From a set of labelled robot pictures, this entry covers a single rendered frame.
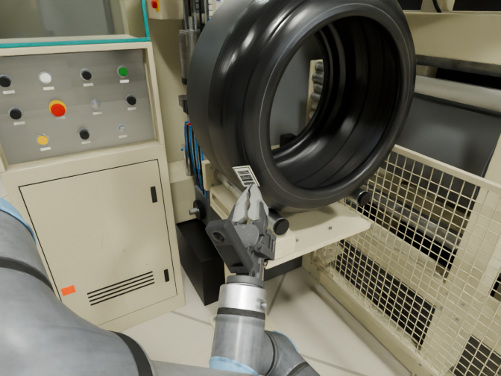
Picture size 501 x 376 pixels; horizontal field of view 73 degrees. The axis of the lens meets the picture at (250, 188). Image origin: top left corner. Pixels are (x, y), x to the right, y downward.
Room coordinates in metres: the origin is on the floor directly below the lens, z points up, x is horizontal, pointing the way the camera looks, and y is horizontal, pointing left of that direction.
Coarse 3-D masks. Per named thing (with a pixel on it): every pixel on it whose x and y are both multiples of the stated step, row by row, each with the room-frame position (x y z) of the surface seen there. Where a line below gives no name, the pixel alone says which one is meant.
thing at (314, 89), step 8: (312, 64) 1.32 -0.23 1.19; (320, 64) 1.30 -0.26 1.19; (312, 72) 1.32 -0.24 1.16; (320, 72) 1.34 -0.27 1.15; (312, 80) 1.33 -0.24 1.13; (320, 80) 1.28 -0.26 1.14; (312, 88) 1.33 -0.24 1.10; (320, 88) 1.29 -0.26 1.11; (312, 96) 1.31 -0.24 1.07; (320, 96) 1.27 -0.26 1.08; (312, 104) 1.32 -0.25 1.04; (312, 112) 1.31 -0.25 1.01
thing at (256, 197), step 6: (252, 186) 0.63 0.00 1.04; (252, 192) 0.61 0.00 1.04; (258, 192) 0.61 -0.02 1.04; (252, 198) 0.60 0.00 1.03; (258, 198) 0.59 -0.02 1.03; (252, 204) 0.59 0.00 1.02; (258, 204) 0.58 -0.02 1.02; (264, 204) 0.61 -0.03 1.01; (252, 210) 0.58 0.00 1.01; (258, 210) 0.57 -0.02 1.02; (252, 216) 0.56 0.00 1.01; (258, 216) 0.56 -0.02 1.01
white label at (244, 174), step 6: (234, 168) 0.64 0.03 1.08; (240, 168) 0.64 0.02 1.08; (246, 168) 0.63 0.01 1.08; (240, 174) 0.64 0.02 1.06; (246, 174) 0.64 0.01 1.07; (252, 174) 0.63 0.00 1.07; (240, 180) 0.65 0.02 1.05; (246, 180) 0.64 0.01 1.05; (252, 180) 0.64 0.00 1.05; (246, 186) 0.65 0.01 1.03; (258, 186) 0.64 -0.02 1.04
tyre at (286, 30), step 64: (256, 0) 0.72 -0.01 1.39; (320, 0) 0.70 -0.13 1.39; (384, 0) 0.78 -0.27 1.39; (192, 64) 0.80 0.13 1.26; (256, 64) 0.64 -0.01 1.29; (384, 64) 0.96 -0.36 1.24; (192, 128) 0.79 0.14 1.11; (256, 128) 0.63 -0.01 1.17; (320, 128) 1.05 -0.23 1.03; (384, 128) 0.92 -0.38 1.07; (320, 192) 0.71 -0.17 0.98
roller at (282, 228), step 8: (224, 176) 0.93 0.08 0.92; (224, 184) 0.91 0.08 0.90; (232, 184) 0.88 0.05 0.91; (232, 192) 0.87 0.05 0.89; (240, 192) 0.83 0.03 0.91; (272, 216) 0.70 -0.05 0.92; (280, 216) 0.69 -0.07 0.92; (272, 224) 0.68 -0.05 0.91; (280, 224) 0.67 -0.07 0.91; (288, 224) 0.68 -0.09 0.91; (280, 232) 0.67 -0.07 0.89
